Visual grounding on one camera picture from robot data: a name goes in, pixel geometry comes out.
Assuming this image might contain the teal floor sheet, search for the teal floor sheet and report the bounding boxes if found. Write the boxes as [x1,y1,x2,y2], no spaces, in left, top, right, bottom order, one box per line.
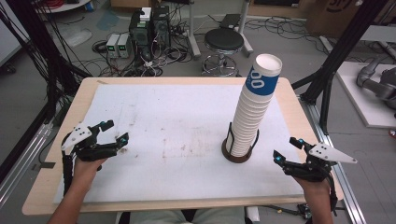
[95,10,121,32]

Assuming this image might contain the green circuit board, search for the green circuit board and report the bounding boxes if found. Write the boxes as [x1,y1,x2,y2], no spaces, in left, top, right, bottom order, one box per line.
[296,203,313,220]

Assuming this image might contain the black round stool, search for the black round stool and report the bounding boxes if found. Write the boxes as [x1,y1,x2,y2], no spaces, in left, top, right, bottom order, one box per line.
[200,27,246,77]

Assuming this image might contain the grey metal bracket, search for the grey metal bracket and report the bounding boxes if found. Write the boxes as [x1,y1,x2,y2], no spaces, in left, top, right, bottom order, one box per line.
[31,161,57,172]

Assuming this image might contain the aluminium rail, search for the aluminium rail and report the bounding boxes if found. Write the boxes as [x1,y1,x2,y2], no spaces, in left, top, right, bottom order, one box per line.
[0,120,54,208]
[298,96,369,224]

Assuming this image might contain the tangle of floor cables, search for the tangle of floor cables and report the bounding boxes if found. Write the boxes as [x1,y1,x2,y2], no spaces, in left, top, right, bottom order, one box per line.
[91,36,194,77]

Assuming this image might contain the white round table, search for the white round table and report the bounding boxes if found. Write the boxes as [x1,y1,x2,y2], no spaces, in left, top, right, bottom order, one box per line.
[33,0,92,14]

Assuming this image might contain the cardboard box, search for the cardboard box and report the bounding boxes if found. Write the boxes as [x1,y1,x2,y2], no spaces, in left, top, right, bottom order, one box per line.
[305,0,396,39]

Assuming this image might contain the person's right hand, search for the person's right hand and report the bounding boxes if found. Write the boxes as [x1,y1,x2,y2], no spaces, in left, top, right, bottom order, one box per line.
[293,176,331,196]

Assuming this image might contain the white small box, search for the white small box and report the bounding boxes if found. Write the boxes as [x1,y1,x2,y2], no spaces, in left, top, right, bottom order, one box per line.
[139,7,153,22]

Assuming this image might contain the stack of white paper cups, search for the stack of white paper cups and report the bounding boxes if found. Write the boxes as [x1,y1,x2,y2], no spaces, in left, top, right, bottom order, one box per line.
[231,89,276,158]

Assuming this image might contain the white platform board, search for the white platform board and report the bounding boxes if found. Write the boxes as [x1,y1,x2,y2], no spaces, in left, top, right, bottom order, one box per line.
[335,61,396,130]

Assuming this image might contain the black computer tower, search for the black computer tower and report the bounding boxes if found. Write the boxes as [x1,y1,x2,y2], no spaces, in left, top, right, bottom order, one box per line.
[128,10,154,61]
[151,5,172,49]

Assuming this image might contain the black flat box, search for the black flat box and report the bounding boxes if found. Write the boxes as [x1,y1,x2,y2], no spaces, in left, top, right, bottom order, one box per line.
[219,13,242,30]

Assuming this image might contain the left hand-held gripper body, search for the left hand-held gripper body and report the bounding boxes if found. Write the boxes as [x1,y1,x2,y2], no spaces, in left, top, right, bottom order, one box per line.
[61,122,120,162]

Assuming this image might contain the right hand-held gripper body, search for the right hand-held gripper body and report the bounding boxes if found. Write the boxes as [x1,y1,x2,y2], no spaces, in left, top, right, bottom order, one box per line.
[283,142,359,183]

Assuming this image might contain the black cable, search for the black cable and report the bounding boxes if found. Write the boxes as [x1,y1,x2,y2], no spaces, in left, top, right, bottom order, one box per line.
[61,150,77,196]
[325,173,339,217]

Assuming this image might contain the white table leg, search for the white table leg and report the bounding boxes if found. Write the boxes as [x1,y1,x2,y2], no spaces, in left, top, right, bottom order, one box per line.
[237,0,255,59]
[186,0,202,60]

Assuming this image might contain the dark brown cup holder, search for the dark brown cup holder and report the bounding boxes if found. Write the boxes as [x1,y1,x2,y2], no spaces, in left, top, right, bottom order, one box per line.
[221,121,261,164]

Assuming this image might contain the white foam mat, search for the white foam mat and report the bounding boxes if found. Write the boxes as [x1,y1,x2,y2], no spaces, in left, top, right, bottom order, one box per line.
[53,83,304,205]

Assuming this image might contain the black frame post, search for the black frame post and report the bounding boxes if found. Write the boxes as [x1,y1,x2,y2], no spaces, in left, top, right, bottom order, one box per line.
[291,0,389,135]
[0,0,92,125]

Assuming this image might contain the person's left hand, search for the person's left hand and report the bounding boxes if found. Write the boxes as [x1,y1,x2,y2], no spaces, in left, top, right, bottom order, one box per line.
[73,155,108,188]

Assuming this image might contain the clear plastic bag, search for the clear plastic bag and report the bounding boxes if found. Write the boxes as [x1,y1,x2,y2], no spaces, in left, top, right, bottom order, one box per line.
[57,24,93,49]

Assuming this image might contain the grey power supply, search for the grey power supply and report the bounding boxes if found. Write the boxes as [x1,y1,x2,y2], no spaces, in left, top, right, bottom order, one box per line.
[117,33,134,60]
[106,33,121,59]

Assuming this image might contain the person's legs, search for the person's legs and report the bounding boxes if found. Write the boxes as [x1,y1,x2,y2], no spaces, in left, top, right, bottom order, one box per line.
[128,206,248,224]

